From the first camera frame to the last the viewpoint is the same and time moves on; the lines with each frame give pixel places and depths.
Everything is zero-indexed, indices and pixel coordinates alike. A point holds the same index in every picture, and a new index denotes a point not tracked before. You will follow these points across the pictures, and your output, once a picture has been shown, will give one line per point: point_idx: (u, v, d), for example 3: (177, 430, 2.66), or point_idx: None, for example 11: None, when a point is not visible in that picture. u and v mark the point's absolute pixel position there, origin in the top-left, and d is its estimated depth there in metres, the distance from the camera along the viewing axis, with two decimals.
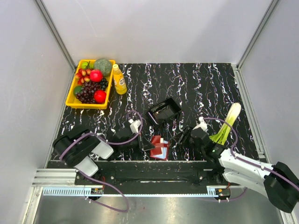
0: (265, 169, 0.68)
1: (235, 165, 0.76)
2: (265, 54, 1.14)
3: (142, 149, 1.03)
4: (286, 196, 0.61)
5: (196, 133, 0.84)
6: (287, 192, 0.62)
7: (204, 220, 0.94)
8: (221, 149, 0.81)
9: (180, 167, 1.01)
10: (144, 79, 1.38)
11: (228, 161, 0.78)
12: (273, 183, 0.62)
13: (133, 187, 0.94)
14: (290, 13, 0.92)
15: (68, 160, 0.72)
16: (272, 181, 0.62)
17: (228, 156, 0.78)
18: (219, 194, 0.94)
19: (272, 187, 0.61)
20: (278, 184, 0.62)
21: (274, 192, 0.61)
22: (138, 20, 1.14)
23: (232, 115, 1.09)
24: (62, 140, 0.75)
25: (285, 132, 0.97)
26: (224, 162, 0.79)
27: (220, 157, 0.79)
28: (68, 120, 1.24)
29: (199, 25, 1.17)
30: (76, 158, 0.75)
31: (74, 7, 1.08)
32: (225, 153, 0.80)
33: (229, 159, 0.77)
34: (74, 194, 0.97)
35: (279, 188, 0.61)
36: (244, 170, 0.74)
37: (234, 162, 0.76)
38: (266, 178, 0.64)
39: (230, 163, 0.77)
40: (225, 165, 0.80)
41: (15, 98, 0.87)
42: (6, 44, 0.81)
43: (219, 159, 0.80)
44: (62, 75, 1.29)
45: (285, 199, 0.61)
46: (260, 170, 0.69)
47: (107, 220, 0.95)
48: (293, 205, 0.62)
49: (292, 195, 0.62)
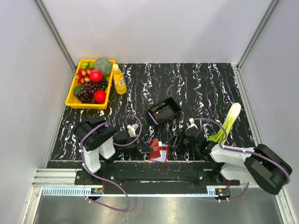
0: (247, 153, 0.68)
1: (224, 157, 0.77)
2: (265, 54, 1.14)
3: (139, 151, 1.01)
4: (270, 176, 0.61)
5: (190, 131, 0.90)
6: (271, 173, 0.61)
7: (204, 220, 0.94)
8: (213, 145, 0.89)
9: (180, 166, 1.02)
10: (144, 79, 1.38)
11: (218, 154, 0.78)
12: (254, 164, 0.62)
13: (133, 187, 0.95)
14: (290, 13, 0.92)
15: (89, 144, 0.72)
16: (252, 162, 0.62)
17: (217, 149, 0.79)
18: (219, 194, 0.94)
19: (253, 167, 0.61)
20: (260, 164, 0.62)
21: (257, 172, 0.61)
22: (138, 20, 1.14)
23: (232, 115, 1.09)
24: (82, 126, 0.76)
25: (285, 132, 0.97)
26: (215, 155, 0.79)
27: (211, 151, 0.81)
28: (69, 120, 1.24)
29: (199, 24, 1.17)
30: (96, 143, 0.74)
31: (74, 7, 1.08)
32: (216, 147, 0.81)
33: (219, 151, 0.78)
34: (74, 195, 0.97)
35: (261, 168, 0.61)
36: (231, 158, 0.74)
37: (223, 153, 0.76)
38: (248, 160, 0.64)
39: (220, 155, 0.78)
40: (217, 160, 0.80)
41: (15, 97, 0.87)
42: (6, 43, 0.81)
43: (211, 153, 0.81)
44: (62, 75, 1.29)
45: (269, 180, 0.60)
46: (243, 155, 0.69)
47: (107, 220, 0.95)
48: (280, 186, 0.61)
49: (277, 175, 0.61)
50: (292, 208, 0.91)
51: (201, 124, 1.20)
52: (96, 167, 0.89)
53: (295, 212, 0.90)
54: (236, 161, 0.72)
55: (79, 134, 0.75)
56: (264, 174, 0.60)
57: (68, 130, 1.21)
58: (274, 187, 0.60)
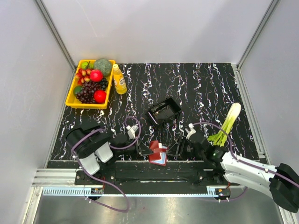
0: (269, 172, 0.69)
1: (237, 168, 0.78)
2: (265, 54, 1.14)
3: (139, 153, 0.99)
4: (291, 197, 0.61)
5: (195, 138, 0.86)
6: (292, 193, 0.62)
7: (204, 220, 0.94)
8: (222, 152, 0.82)
9: (180, 166, 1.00)
10: (144, 79, 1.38)
11: (231, 165, 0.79)
12: (279, 186, 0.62)
13: (133, 187, 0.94)
14: (290, 13, 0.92)
15: (80, 151, 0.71)
16: (277, 184, 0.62)
17: (230, 159, 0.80)
18: (219, 194, 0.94)
19: (278, 190, 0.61)
20: (283, 185, 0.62)
21: (280, 195, 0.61)
22: (138, 20, 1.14)
23: (232, 115, 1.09)
24: (74, 132, 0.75)
25: (285, 132, 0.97)
26: (225, 165, 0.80)
27: (222, 161, 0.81)
28: (68, 120, 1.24)
29: (199, 24, 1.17)
30: (88, 151, 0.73)
31: (74, 7, 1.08)
32: (227, 157, 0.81)
33: (231, 163, 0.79)
34: (73, 195, 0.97)
35: (284, 190, 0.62)
36: (248, 172, 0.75)
37: (238, 165, 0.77)
38: (272, 181, 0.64)
39: (231, 166, 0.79)
40: (227, 169, 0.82)
41: (15, 97, 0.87)
42: (7, 44, 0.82)
43: (221, 163, 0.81)
44: (62, 75, 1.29)
45: (291, 201, 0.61)
46: (264, 172, 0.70)
47: (107, 220, 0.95)
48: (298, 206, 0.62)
49: (297, 195, 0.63)
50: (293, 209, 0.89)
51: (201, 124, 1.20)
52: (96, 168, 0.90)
53: (295, 213, 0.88)
54: (254, 176, 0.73)
55: (70, 140, 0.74)
56: (287, 196, 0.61)
57: (68, 130, 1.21)
58: (293, 207, 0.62)
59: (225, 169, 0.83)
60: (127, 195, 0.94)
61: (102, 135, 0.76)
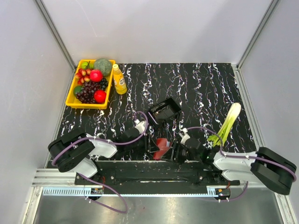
0: (250, 158, 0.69)
1: (228, 163, 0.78)
2: (265, 54, 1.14)
3: (148, 150, 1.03)
4: (278, 178, 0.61)
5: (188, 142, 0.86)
6: (279, 175, 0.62)
7: (204, 220, 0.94)
8: (214, 154, 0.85)
9: (180, 166, 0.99)
10: (144, 79, 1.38)
11: (221, 162, 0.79)
12: (260, 169, 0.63)
13: (133, 187, 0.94)
14: (290, 13, 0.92)
15: (60, 165, 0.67)
16: (258, 167, 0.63)
17: (219, 157, 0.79)
18: (219, 194, 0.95)
19: (259, 172, 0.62)
20: (265, 168, 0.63)
21: (264, 177, 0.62)
22: (138, 20, 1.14)
23: (231, 115, 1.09)
24: (57, 144, 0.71)
25: (285, 132, 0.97)
26: (218, 164, 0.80)
27: (214, 161, 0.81)
28: (68, 120, 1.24)
29: (199, 25, 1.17)
30: (70, 164, 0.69)
31: (74, 8, 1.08)
32: (217, 155, 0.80)
33: (221, 160, 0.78)
34: (73, 195, 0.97)
35: (268, 172, 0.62)
36: (236, 164, 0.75)
37: (226, 161, 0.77)
38: (254, 165, 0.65)
39: (223, 163, 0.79)
40: (222, 167, 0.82)
41: (15, 97, 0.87)
42: (7, 44, 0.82)
43: (214, 163, 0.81)
44: (62, 75, 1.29)
45: (277, 182, 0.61)
46: (246, 160, 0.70)
47: (107, 220, 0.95)
48: (289, 186, 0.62)
49: (284, 176, 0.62)
50: (292, 209, 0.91)
51: (201, 124, 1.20)
52: (95, 168, 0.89)
53: (295, 213, 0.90)
54: (242, 167, 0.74)
55: (53, 152, 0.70)
56: (272, 177, 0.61)
57: (68, 130, 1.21)
58: (283, 188, 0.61)
59: (220, 168, 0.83)
60: (123, 195, 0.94)
61: (83, 145, 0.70)
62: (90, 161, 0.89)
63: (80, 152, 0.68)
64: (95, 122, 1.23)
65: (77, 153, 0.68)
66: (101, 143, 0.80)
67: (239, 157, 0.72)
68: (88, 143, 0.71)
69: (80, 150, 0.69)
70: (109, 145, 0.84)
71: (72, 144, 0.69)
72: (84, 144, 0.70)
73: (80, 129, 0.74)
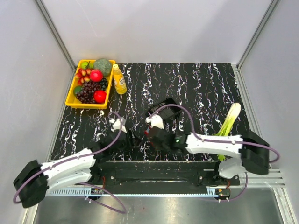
0: (236, 143, 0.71)
1: (204, 148, 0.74)
2: (265, 53, 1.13)
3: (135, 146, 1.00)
4: (260, 161, 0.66)
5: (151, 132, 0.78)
6: (261, 158, 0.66)
7: (204, 220, 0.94)
8: (184, 137, 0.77)
9: (180, 167, 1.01)
10: (144, 79, 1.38)
11: (197, 147, 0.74)
12: (247, 154, 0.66)
13: (133, 187, 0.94)
14: (289, 14, 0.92)
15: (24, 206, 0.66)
16: (245, 153, 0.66)
17: (195, 142, 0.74)
18: (219, 194, 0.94)
19: (247, 158, 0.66)
20: (251, 153, 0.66)
21: (249, 162, 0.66)
22: (138, 20, 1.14)
23: (231, 115, 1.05)
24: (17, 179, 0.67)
25: (285, 132, 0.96)
26: (192, 149, 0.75)
27: (188, 146, 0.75)
28: (68, 120, 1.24)
29: (198, 24, 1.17)
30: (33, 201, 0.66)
31: (74, 8, 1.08)
32: (191, 140, 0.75)
33: (197, 144, 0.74)
34: (73, 195, 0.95)
35: (254, 157, 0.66)
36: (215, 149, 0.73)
37: (204, 145, 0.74)
38: (241, 151, 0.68)
39: (199, 148, 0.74)
40: (194, 152, 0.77)
41: (15, 97, 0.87)
42: (7, 44, 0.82)
43: (187, 148, 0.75)
44: (62, 75, 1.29)
45: (260, 165, 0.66)
46: (231, 145, 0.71)
47: (107, 220, 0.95)
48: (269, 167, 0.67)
49: (266, 157, 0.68)
50: (292, 209, 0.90)
51: (201, 124, 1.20)
52: (87, 173, 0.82)
53: (295, 213, 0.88)
54: (222, 151, 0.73)
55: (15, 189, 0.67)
56: (256, 161, 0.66)
57: (68, 129, 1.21)
58: (264, 170, 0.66)
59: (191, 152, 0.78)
60: (115, 195, 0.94)
61: (38, 181, 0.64)
62: (76, 171, 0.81)
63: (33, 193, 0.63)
64: (95, 122, 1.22)
65: (30, 195, 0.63)
66: (64, 168, 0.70)
67: (224, 142, 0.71)
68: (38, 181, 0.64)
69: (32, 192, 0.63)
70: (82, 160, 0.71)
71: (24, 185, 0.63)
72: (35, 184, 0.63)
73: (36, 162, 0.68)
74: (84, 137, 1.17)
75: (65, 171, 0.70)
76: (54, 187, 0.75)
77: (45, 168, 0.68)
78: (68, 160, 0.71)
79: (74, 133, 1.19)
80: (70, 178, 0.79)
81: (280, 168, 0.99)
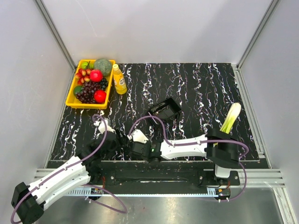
0: (202, 143, 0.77)
1: (176, 153, 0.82)
2: (265, 53, 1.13)
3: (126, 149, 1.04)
4: (228, 155, 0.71)
5: (133, 147, 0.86)
6: (229, 152, 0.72)
7: (204, 220, 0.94)
8: (158, 145, 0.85)
9: (180, 167, 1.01)
10: (144, 79, 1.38)
11: (170, 153, 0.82)
12: (214, 152, 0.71)
13: (133, 187, 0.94)
14: (290, 13, 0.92)
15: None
16: (212, 151, 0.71)
17: (167, 148, 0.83)
18: (219, 194, 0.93)
19: (214, 156, 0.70)
20: (217, 150, 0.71)
21: (218, 159, 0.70)
22: (138, 20, 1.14)
23: (232, 115, 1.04)
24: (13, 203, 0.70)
25: (285, 132, 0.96)
26: (167, 155, 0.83)
27: (161, 153, 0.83)
28: (68, 120, 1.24)
29: (198, 24, 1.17)
30: (34, 217, 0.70)
31: (74, 8, 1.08)
32: (164, 147, 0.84)
33: (170, 150, 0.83)
34: (74, 195, 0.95)
35: (220, 153, 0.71)
36: (186, 152, 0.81)
37: (175, 150, 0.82)
38: (208, 150, 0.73)
39: (172, 153, 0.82)
40: (169, 157, 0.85)
41: (15, 98, 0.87)
42: (7, 44, 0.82)
43: (162, 155, 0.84)
44: (62, 75, 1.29)
45: (229, 160, 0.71)
46: (198, 146, 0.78)
47: (107, 220, 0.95)
48: (237, 159, 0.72)
49: (233, 151, 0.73)
50: (292, 209, 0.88)
51: (201, 124, 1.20)
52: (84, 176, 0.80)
53: (295, 213, 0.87)
54: (193, 154, 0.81)
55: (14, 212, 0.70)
56: (224, 157, 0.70)
57: (68, 130, 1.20)
58: (233, 163, 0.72)
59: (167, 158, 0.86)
60: (116, 195, 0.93)
61: (27, 203, 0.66)
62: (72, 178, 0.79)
63: (29, 213, 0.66)
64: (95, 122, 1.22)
65: (27, 214, 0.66)
66: (52, 183, 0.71)
67: (192, 144, 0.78)
68: (30, 201, 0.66)
69: (27, 212, 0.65)
70: (69, 169, 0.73)
71: (18, 206, 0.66)
72: (27, 204, 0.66)
73: (24, 184, 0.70)
74: (83, 137, 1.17)
75: (54, 185, 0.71)
76: (52, 199, 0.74)
77: (32, 189, 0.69)
78: (54, 174, 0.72)
79: (74, 133, 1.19)
80: (67, 185, 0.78)
81: (280, 168, 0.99)
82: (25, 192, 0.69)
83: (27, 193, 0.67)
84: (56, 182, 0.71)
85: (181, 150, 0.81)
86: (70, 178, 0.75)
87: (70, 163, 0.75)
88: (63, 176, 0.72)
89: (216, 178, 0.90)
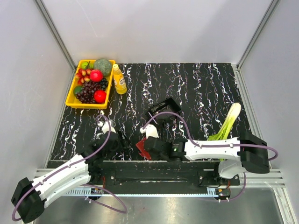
0: (234, 146, 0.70)
1: (203, 155, 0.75)
2: (265, 53, 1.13)
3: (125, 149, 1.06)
4: (260, 161, 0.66)
5: (153, 144, 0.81)
6: (261, 158, 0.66)
7: (204, 220, 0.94)
8: (181, 144, 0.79)
9: (180, 167, 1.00)
10: (144, 79, 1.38)
11: (196, 154, 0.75)
12: (248, 157, 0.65)
13: (133, 187, 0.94)
14: (290, 13, 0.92)
15: (25, 220, 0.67)
16: (246, 156, 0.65)
17: (193, 149, 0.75)
18: (219, 194, 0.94)
19: (248, 161, 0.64)
20: (251, 155, 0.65)
21: (251, 164, 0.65)
22: (138, 20, 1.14)
23: (232, 115, 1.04)
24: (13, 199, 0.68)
25: (285, 132, 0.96)
26: (191, 157, 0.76)
27: (186, 154, 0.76)
28: (68, 120, 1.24)
29: (199, 24, 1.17)
30: (34, 214, 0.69)
31: (74, 8, 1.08)
32: (189, 148, 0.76)
33: (196, 151, 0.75)
34: (74, 195, 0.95)
35: (254, 158, 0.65)
36: (214, 155, 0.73)
37: (202, 151, 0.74)
38: (241, 155, 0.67)
39: (198, 155, 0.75)
40: (194, 159, 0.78)
41: (15, 97, 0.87)
42: (7, 44, 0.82)
43: (186, 156, 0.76)
44: (62, 75, 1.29)
45: (261, 166, 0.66)
46: (231, 150, 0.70)
47: (107, 220, 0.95)
48: (268, 165, 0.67)
49: (266, 157, 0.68)
50: (292, 208, 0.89)
51: (201, 124, 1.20)
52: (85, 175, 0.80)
53: (295, 213, 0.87)
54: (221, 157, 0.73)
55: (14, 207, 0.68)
56: (257, 162, 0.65)
57: (68, 130, 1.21)
58: (265, 169, 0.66)
59: (190, 160, 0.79)
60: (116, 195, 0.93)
61: (30, 199, 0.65)
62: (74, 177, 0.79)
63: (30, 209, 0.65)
64: (95, 122, 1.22)
65: (28, 210, 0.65)
66: (55, 179, 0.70)
67: (223, 146, 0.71)
68: (32, 197, 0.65)
69: (29, 207, 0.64)
70: (72, 167, 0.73)
71: (20, 202, 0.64)
72: (30, 199, 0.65)
73: (26, 180, 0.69)
74: (83, 137, 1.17)
75: (58, 182, 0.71)
76: (53, 197, 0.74)
77: (36, 185, 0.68)
78: (58, 171, 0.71)
79: (74, 133, 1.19)
80: (69, 183, 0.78)
81: (280, 168, 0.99)
82: (28, 187, 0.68)
83: (31, 188, 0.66)
84: (60, 179, 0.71)
85: (209, 152, 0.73)
86: (73, 176, 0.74)
87: (73, 160, 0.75)
88: (67, 173, 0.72)
89: (216, 178, 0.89)
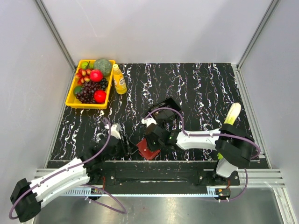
0: (214, 136, 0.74)
1: (191, 143, 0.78)
2: (265, 53, 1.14)
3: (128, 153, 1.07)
4: (239, 152, 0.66)
5: (153, 129, 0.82)
6: (241, 150, 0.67)
7: (204, 220, 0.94)
8: (176, 134, 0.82)
9: (180, 167, 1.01)
10: (144, 79, 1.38)
11: (184, 142, 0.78)
12: (224, 145, 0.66)
13: (133, 187, 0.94)
14: (289, 13, 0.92)
15: (22, 219, 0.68)
16: (222, 143, 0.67)
17: (182, 137, 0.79)
18: (219, 194, 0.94)
19: (224, 149, 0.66)
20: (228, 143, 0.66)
21: (227, 152, 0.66)
22: (138, 20, 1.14)
23: (231, 115, 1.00)
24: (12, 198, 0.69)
25: (285, 133, 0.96)
26: (181, 144, 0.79)
27: (177, 141, 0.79)
28: (68, 120, 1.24)
29: (199, 24, 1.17)
30: (31, 214, 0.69)
31: (74, 7, 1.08)
32: (180, 136, 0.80)
33: (185, 140, 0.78)
34: (74, 195, 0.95)
35: (232, 148, 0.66)
36: (199, 143, 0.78)
37: (190, 139, 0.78)
38: (218, 142, 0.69)
39: (186, 143, 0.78)
40: (184, 148, 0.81)
41: (15, 97, 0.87)
42: (7, 44, 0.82)
43: (177, 143, 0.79)
44: (62, 75, 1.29)
45: (239, 157, 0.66)
46: (210, 138, 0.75)
47: (107, 220, 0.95)
48: (248, 158, 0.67)
49: (247, 150, 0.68)
50: (292, 208, 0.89)
51: (201, 124, 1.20)
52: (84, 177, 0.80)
53: (295, 213, 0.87)
54: (205, 145, 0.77)
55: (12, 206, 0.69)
56: (234, 152, 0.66)
57: (68, 129, 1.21)
58: (243, 161, 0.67)
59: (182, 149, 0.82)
60: (114, 195, 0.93)
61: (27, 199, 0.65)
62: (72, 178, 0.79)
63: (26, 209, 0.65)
64: (95, 122, 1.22)
65: (24, 210, 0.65)
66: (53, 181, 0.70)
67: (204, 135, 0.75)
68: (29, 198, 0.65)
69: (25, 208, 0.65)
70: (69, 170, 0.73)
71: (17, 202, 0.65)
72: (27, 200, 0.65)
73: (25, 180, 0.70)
74: (83, 137, 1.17)
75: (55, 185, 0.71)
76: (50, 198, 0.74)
77: (33, 186, 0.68)
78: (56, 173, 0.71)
79: (74, 133, 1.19)
80: (67, 185, 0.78)
81: (280, 168, 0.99)
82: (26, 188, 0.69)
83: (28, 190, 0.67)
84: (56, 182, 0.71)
85: (195, 141, 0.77)
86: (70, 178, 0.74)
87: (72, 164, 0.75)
88: (64, 176, 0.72)
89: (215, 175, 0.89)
